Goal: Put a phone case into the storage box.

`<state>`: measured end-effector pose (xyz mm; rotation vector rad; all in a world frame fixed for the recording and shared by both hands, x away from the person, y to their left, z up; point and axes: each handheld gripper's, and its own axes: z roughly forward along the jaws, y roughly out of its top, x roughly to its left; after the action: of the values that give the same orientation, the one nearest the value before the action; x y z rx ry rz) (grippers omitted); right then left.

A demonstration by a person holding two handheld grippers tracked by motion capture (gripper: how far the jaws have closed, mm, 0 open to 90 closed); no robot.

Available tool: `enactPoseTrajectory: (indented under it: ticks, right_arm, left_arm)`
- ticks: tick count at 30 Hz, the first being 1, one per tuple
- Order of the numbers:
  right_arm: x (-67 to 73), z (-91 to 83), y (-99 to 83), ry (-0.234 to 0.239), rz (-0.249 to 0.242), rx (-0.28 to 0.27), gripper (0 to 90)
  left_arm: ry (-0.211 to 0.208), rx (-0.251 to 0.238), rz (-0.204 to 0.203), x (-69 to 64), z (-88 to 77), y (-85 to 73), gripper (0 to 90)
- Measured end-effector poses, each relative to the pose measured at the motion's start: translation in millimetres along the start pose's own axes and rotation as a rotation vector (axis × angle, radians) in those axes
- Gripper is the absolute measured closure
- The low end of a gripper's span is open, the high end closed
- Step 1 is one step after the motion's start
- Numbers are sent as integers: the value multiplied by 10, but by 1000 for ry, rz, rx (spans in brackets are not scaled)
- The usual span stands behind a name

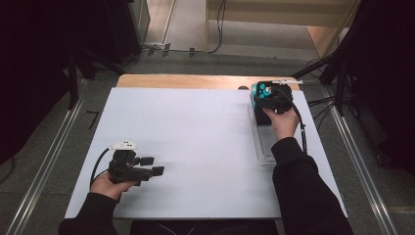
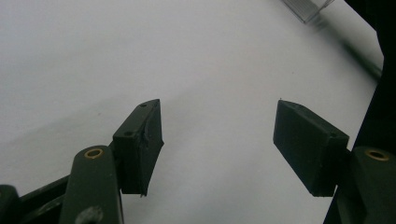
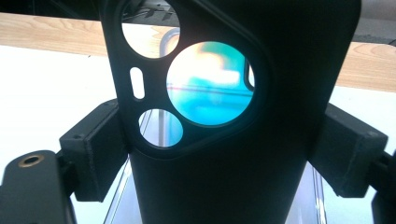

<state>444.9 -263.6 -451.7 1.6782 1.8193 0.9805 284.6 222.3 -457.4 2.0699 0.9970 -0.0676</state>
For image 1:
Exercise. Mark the black floor bracket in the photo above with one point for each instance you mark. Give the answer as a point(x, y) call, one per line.
point(166, 49)
point(192, 52)

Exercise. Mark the wooden table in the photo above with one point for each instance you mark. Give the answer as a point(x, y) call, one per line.
point(195, 81)

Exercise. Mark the dark cabinet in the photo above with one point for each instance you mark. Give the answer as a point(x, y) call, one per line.
point(124, 29)

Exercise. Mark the light wooden shelf unit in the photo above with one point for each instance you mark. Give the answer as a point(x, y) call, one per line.
point(277, 19)

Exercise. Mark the small dark round object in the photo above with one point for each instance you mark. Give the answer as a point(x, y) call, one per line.
point(243, 87)

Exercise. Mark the black phone case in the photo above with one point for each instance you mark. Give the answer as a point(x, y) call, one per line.
point(261, 118)

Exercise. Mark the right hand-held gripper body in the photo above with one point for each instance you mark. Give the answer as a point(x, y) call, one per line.
point(280, 98)

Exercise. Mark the black metal stand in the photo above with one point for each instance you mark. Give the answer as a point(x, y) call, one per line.
point(72, 84)
point(340, 91)

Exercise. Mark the person's left hand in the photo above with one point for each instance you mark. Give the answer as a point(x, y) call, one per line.
point(107, 187)

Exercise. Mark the person's right hand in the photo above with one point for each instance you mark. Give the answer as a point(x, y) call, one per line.
point(284, 125)

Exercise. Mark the white table board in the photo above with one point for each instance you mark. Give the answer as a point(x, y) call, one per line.
point(195, 163)

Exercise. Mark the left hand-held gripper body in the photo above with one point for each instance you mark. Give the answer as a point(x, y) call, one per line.
point(124, 169)

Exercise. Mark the iridescent phone case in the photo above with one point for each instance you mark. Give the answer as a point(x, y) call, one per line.
point(262, 86)

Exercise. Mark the metal floor rail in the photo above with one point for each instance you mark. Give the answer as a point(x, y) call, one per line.
point(53, 157)
point(361, 163)

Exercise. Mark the clear plastic rack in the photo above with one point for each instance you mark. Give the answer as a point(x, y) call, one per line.
point(266, 145)

